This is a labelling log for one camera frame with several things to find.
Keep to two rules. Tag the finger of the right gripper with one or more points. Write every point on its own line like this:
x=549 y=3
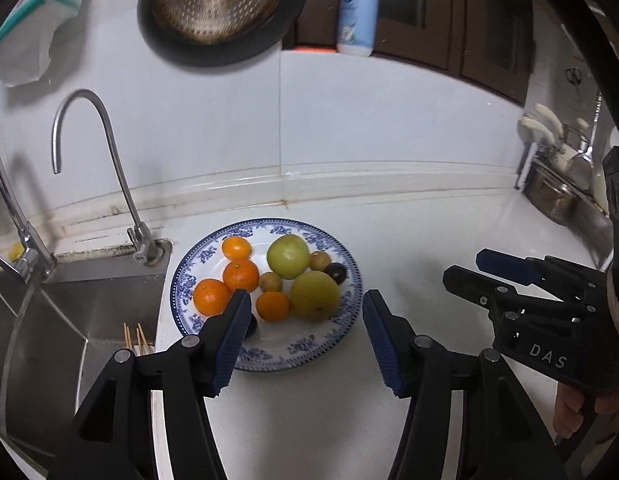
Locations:
x=574 y=303
x=519 y=264

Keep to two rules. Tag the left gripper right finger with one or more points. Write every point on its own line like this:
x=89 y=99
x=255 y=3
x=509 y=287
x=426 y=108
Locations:
x=419 y=369

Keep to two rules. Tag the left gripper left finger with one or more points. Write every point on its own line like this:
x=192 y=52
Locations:
x=198 y=368

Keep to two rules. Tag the large orange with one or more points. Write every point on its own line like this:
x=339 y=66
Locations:
x=241 y=274

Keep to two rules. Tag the small brown kiwi fruit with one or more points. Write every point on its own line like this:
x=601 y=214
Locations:
x=271 y=282

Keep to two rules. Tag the dark purple plum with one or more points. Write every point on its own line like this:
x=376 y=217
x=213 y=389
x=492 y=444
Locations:
x=337 y=271

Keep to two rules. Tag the yellow-brown pear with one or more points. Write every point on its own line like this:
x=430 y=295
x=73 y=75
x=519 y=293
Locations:
x=314 y=296

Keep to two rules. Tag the small orange tangerine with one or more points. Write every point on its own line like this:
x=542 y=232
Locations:
x=236 y=248

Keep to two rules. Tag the green apple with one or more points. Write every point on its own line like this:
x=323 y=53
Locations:
x=288 y=256

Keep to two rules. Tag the medium orange tangerine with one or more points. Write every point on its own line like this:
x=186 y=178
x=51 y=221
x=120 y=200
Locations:
x=211 y=297

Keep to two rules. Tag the right human hand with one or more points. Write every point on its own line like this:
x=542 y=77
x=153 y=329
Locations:
x=567 y=417

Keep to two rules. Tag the bamboo chopsticks bundle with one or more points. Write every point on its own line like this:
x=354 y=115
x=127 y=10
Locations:
x=136 y=340

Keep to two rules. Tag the blue white porcelain plate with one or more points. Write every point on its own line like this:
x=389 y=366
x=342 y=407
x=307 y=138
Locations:
x=273 y=347

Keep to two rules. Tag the thin gooseneck faucet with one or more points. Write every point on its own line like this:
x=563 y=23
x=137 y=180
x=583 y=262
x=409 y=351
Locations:
x=86 y=164

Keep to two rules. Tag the stainless steel sink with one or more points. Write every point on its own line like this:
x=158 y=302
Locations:
x=56 y=336

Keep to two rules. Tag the large chrome faucet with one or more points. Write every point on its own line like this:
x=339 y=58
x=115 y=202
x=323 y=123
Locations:
x=36 y=258

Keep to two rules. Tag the white blue lotion bottle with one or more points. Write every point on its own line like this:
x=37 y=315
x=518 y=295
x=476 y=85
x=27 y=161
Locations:
x=356 y=28

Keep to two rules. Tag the black frying pan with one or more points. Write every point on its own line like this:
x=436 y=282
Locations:
x=254 y=41

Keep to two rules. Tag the teal white tissue box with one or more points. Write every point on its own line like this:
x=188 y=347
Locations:
x=26 y=37

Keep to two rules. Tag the white handled knife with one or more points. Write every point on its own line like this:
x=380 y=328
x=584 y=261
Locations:
x=552 y=117
x=542 y=134

